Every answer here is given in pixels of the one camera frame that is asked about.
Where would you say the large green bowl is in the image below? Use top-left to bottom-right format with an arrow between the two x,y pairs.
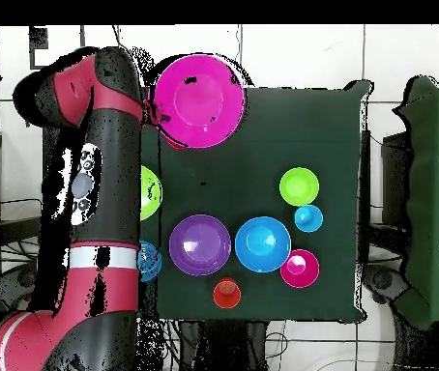
140,165 -> 163,222

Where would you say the large pink bowl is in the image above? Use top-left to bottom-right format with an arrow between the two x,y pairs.
152,53 -> 249,151

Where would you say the purple bowl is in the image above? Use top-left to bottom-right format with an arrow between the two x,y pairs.
167,214 -> 233,277

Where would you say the large blue bowl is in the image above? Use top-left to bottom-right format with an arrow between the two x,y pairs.
234,215 -> 293,274

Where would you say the small green bowl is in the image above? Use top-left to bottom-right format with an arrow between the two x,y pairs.
278,166 -> 321,208

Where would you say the orange cup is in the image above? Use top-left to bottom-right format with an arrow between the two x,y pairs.
212,276 -> 243,310

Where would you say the blue cup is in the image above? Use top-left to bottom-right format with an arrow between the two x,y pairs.
293,204 -> 324,234

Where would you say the small blue bowl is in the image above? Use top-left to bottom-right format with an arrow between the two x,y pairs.
136,240 -> 163,283

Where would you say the small pinkish red bowl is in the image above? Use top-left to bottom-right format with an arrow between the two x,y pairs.
279,248 -> 321,290

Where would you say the black equipment base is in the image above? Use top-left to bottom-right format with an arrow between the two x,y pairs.
0,264 -> 39,302
362,264 -> 410,306

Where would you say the black metal stand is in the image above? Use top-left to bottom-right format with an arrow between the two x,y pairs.
0,128 -> 44,248
358,128 -> 414,258

